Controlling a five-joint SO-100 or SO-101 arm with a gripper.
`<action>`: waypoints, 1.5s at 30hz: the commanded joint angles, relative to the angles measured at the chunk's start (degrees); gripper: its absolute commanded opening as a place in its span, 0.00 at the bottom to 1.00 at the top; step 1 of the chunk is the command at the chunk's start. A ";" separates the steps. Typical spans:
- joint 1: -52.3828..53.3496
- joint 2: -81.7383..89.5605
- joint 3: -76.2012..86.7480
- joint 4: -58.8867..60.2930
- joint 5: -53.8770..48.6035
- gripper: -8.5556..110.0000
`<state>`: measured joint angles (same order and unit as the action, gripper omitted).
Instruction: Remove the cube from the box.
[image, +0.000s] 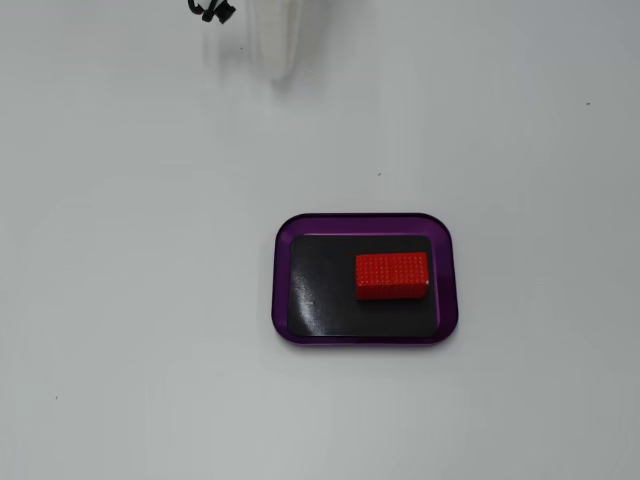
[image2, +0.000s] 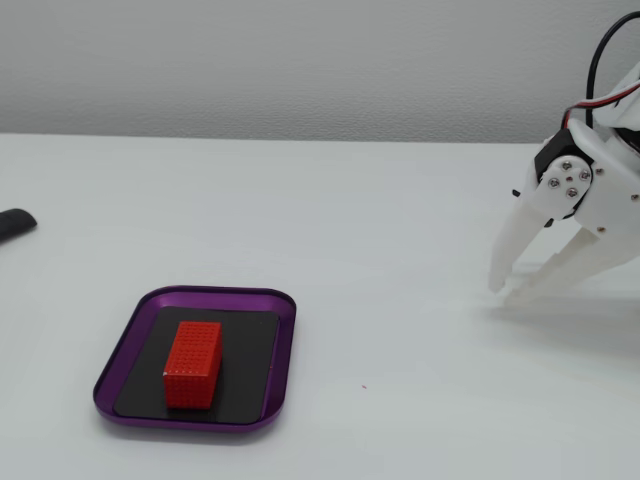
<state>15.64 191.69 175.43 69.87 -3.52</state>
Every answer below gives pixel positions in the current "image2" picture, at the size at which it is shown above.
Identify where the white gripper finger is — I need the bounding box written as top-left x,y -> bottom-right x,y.
488,155 -> 595,295
501,221 -> 640,307

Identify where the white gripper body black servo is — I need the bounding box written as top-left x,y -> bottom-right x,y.
533,118 -> 640,242

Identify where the red studded block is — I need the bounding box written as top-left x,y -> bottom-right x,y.
163,321 -> 224,410

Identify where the purple metal tray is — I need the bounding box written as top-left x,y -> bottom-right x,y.
92,285 -> 297,432

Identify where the black rounded object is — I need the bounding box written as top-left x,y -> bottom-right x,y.
0,208 -> 38,245

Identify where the red white black servo wire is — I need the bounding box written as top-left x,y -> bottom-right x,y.
560,82 -> 640,134

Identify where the thick black cable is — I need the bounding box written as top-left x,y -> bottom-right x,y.
585,10 -> 640,131

